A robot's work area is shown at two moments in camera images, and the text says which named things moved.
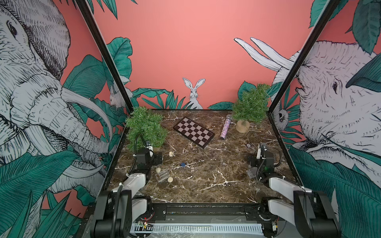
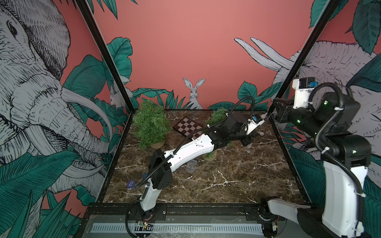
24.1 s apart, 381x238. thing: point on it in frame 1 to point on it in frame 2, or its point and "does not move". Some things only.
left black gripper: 157,158 to 249,138
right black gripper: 253,159 to 284,115
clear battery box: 252,172 to 191,165
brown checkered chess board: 198,134 does not move
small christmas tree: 252,106 to 217,117
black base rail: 259,212 does not move
